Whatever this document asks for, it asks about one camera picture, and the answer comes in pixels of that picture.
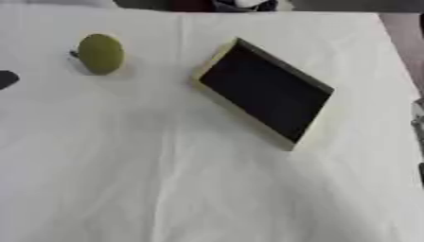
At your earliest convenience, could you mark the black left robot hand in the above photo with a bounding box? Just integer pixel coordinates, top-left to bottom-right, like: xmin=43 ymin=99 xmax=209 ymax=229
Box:
xmin=0 ymin=70 xmax=22 ymax=91

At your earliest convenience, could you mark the cardboard box with black inside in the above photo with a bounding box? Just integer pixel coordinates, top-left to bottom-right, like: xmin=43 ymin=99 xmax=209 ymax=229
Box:
xmin=192 ymin=37 xmax=346 ymax=152

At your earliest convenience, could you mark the green toy pear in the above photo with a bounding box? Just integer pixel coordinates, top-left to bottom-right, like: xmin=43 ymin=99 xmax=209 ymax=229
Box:
xmin=67 ymin=33 xmax=126 ymax=76

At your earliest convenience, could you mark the person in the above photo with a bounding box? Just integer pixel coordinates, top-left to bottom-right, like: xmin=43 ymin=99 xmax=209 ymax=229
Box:
xmin=168 ymin=0 xmax=280 ymax=13

